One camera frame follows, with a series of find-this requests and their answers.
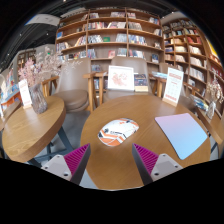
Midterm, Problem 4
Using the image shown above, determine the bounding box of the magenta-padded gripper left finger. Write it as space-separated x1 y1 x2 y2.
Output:
41 143 92 186

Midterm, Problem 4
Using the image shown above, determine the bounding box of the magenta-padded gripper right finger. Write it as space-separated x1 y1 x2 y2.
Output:
131 143 184 186

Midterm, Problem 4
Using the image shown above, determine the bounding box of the white and orange computer mouse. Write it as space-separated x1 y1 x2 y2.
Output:
97 117 140 148

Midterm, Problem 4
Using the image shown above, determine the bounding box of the pale lilac mouse pad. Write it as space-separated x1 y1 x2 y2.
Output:
154 112 209 161

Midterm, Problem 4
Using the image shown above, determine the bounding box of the round wooden side table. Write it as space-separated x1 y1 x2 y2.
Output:
196 106 224 158
1 95 75 168

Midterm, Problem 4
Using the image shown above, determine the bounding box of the glass vase with pink flowers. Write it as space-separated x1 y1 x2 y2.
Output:
18 46 73 115

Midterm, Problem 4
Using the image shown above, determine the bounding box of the colourful magazine stack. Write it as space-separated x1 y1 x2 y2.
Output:
191 94 210 112

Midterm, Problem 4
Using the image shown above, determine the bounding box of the small white and red card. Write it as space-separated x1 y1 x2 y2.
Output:
18 78 33 110

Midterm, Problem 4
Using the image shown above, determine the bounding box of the white and red sign stand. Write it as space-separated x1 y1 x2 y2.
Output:
162 67 185 108

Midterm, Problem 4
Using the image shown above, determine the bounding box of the beige wooden armchair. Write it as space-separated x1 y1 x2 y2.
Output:
41 57 106 114
158 62 198 112
93 55 167 103

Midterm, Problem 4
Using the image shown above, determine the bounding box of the glass vase with pale flowers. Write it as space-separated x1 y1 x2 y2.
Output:
205 78 224 121

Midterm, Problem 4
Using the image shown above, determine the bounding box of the dark book with yellow base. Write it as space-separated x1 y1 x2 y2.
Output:
133 73 149 93

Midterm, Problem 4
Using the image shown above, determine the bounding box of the blue book stack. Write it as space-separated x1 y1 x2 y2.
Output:
149 70 168 80

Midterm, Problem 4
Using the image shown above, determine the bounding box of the low book display stand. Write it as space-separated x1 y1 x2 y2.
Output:
0 68 22 106

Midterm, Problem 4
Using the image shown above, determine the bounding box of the white framed picture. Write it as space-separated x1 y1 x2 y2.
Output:
107 65 135 92

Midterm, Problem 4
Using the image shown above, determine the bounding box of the distant wooden book shelf unit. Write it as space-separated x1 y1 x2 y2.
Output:
16 49 38 71

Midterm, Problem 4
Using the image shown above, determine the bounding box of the curved wooden book shelf unit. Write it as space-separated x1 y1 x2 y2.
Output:
162 17 224 111

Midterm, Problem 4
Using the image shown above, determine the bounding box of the wide wooden book shelf unit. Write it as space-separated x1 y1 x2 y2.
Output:
54 7 166 73

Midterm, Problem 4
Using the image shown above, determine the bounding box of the white hanging ceiling sign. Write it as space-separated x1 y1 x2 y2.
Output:
25 13 61 27

